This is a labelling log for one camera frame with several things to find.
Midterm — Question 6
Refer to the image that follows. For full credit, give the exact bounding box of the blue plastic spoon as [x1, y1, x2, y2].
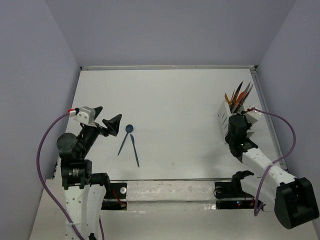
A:
[117, 124, 134, 156]

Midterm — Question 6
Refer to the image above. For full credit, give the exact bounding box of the teal plastic knife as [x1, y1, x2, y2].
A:
[130, 133, 140, 168]

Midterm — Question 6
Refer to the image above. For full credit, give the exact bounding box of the patterned-handle metal knife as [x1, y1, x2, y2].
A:
[230, 81, 243, 111]

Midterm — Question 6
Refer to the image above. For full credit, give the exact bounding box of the orange-red plastic knife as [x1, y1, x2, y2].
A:
[236, 91, 247, 105]

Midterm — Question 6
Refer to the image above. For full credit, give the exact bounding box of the pink-handle metal knife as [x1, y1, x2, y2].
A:
[240, 84, 254, 104]

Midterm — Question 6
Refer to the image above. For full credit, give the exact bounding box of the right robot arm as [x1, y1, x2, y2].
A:
[225, 113, 320, 229]

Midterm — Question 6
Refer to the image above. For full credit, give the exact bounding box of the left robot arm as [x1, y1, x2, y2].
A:
[56, 106, 122, 240]

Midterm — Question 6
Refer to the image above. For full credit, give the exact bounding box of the white two-compartment utensil holder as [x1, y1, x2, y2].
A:
[217, 100, 254, 146]

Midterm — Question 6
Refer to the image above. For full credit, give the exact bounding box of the orange knife in holder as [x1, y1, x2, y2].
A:
[224, 93, 231, 106]

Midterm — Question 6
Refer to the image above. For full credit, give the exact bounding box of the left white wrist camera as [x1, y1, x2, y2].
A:
[68, 106, 97, 126]

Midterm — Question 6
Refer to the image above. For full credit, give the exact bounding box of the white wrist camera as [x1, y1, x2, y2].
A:
[243, 105, 263, 126]
[68, 106, 97, 126]

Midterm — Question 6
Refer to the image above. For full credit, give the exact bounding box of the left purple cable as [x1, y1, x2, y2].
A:
[36, 112, 105, 240]

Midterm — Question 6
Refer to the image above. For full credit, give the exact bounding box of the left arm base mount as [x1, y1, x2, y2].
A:
[101, 182, 128, 211]

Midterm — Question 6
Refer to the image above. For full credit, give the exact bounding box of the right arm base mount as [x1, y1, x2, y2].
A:
[213, 170, 256, 210]

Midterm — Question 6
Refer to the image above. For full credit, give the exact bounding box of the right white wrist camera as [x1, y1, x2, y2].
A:
[243, 105, 263, 126]

